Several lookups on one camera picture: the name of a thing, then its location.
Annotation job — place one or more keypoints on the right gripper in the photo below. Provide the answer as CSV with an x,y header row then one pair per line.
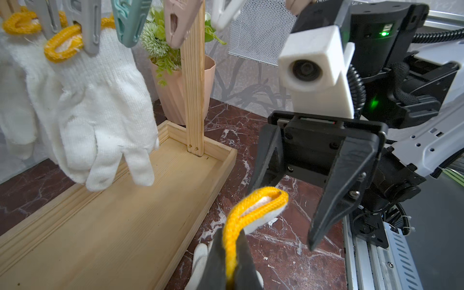
x,y
341,155

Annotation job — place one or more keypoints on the pink clothes peg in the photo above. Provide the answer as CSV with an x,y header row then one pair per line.
x,y
178,19

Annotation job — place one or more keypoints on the grey clothes peg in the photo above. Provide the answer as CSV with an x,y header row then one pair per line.
x,y
86,13

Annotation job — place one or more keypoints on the aluminium front rail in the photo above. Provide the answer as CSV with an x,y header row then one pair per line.
x,y
371,267

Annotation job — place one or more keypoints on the white glove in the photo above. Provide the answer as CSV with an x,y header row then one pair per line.
x,y
251,213

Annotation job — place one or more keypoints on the wooden clothes rack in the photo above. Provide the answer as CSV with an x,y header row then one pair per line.
x,y
125,237

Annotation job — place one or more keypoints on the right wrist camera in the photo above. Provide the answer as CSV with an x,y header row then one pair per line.
x,y
313,67

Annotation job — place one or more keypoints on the potted white flower plant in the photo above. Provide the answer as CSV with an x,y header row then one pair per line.
x,y
166,66

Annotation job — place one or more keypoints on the green clothes peg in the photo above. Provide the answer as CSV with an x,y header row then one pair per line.
x,y
130,17

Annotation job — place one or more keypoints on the white glove hung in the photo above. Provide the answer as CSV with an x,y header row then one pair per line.
x,y
24,40
18,119
105,115

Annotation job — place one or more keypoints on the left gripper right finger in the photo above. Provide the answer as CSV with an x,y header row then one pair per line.
x,y
246,277

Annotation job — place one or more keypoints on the white wire mesh basket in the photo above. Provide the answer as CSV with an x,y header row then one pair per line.
x,y
260,31

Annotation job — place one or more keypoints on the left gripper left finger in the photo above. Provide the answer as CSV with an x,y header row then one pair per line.
x,y
214,276

